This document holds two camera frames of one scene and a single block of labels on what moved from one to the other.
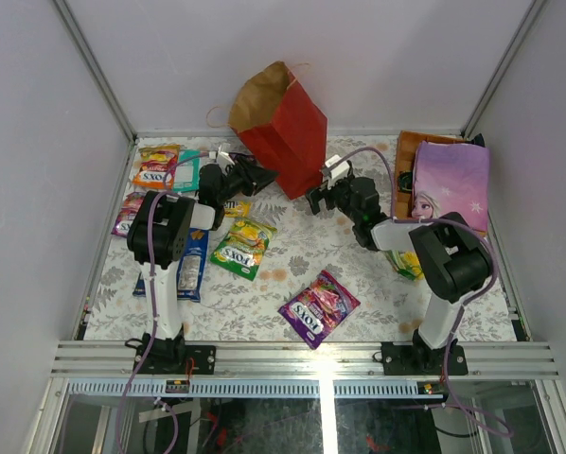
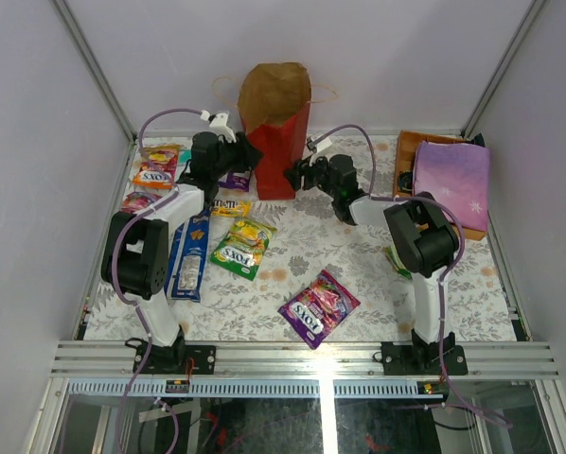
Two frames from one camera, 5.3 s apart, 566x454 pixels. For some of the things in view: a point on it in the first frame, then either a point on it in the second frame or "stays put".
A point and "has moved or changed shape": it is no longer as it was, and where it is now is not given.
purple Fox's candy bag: (129, 207) stays put
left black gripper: (244, 175) -> (240, 154)
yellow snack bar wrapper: (238, 209) stays put
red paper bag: (274, 116) has moved or changed shape
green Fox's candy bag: (242, 250) stays put
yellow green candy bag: (407, 264) stays put
